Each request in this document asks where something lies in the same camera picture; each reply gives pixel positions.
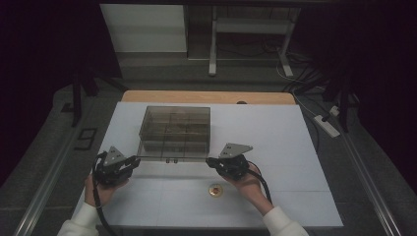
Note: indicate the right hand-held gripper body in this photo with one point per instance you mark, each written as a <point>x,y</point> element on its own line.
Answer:
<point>234,167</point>

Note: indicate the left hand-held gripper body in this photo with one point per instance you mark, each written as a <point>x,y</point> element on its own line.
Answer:
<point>109,172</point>

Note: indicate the round gold badge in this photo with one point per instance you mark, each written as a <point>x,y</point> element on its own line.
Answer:
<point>216,190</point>

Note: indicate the transparent brown drawer box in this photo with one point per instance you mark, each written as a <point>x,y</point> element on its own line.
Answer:
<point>175,128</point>

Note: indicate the person's left hand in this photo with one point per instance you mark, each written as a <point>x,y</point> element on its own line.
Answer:
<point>100,195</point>

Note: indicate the person's right hand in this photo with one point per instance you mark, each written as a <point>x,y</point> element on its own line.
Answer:
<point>254,191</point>

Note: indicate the white table mat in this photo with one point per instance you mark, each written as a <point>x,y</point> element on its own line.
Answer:
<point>288,147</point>

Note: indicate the black round table grommet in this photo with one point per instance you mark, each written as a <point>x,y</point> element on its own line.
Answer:
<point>241,102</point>

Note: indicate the black floor stand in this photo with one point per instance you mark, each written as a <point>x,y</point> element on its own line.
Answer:
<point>77,105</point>
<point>343,111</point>

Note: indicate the white power strip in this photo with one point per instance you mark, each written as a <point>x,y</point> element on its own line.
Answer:
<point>326,126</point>

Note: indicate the white plug adapter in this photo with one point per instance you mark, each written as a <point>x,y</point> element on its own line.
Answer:
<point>334,110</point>

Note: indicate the white cabinet panel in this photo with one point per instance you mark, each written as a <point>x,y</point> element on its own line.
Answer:
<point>144,28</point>

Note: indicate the black floor socket frame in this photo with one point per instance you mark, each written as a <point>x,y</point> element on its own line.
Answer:
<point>80,145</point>

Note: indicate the aluminium floor rail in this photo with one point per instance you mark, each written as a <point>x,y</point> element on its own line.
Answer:
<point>370,190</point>
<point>42,193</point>

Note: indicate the white metal desk frame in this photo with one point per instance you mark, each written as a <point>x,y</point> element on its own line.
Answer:
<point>212,49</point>

